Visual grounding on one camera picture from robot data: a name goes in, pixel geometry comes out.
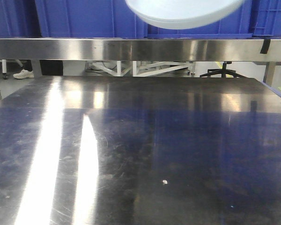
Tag black office chair base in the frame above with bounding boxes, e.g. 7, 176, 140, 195
200, 61, 244, 78

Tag white sneaker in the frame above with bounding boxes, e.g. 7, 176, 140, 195
13, 69, 34, 79

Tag blue plastic crate middle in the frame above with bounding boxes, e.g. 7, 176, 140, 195
35, 0, 148, 39

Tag blue plastic crate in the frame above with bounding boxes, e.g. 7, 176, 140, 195
0, 0, 41, 38
147, 0, 252, 39
35, 0, 148, 39

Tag blue plastic crate right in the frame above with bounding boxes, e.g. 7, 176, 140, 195
147, 0, 252, 39

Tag black tape strip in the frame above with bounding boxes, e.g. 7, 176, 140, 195
260, 38, 271, 54

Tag blue plastic crate left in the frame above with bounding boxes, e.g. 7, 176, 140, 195
0, 0, 41, 38

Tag white metal frame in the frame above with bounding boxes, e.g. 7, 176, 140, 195
85, 60, 196, 77

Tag stainless steel shelf rail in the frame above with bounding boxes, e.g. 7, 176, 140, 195
0, 38, 281, 62

